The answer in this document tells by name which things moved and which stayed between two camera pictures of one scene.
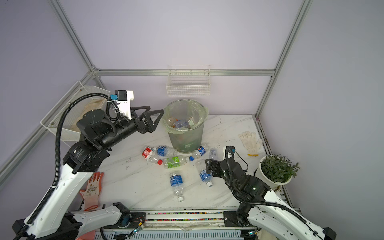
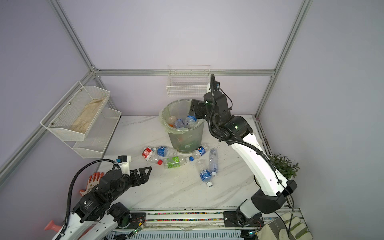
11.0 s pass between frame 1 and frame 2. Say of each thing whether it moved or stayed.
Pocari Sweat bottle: moved
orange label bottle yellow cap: stayed
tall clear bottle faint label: stayed
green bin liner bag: stayed
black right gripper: moved
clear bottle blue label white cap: stayed
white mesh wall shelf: stayed
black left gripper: moved
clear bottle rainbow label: stayed
